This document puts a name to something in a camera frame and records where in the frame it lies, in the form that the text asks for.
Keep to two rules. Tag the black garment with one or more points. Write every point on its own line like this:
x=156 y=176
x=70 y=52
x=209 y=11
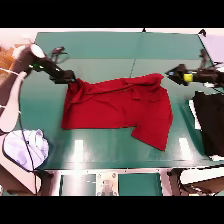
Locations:
x=212 y=121

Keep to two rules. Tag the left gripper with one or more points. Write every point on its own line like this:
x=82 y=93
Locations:
x=65 y=76

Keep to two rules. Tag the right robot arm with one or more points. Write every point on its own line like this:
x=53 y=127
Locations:
x=208 y=77

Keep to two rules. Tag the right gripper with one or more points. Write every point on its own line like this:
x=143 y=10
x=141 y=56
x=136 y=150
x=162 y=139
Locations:
x=179 y=74

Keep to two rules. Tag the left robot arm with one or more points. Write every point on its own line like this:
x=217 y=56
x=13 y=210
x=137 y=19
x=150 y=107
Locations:
x=13 y=96

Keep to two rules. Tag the red T-shirt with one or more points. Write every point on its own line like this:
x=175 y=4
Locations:
x=120 y=105

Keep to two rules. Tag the light blue garment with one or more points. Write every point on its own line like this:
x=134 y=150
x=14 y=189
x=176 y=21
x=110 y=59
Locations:
x=26 y=146

